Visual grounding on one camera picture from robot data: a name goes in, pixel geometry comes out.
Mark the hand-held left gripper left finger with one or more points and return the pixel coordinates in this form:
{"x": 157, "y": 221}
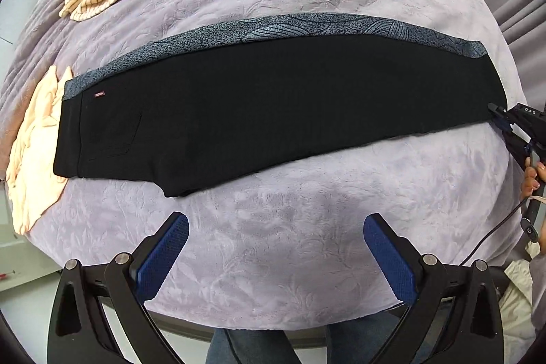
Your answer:
{"x": 168, "y": 236}

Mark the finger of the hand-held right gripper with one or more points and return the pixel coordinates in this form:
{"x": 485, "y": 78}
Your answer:
{"x": 501, "y": 117}

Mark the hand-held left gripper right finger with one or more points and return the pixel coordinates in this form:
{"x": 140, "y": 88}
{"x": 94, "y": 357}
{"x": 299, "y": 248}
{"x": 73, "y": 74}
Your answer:
{"x": 384, "y": 244}

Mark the black pants with grey waistband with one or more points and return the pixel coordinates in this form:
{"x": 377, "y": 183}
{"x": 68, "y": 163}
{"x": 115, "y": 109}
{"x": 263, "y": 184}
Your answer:
{"x": 277, "y": 104}

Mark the person's right hand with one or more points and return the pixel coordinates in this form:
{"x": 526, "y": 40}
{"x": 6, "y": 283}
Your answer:
{"x": 532, "y": 178}

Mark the lavender embossed blanket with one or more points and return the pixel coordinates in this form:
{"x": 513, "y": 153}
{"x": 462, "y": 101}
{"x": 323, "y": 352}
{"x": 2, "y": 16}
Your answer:
{"x": 298, "y": 240}

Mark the person's leg in jeans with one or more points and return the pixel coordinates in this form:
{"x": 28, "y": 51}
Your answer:
{"x": 354, "y": 345}
{"x": 251, "y": 347}

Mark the white bag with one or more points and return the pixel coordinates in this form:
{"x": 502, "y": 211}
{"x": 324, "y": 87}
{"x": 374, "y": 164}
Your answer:
{"x": 520, "y": 295}

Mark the white furniture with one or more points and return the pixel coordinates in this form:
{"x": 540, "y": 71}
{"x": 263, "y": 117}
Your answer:
{"x": 25, "y": 278}

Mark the peach garment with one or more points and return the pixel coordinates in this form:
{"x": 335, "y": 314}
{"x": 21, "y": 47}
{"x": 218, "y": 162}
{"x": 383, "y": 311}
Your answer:
{"x": 36, "y": 146}

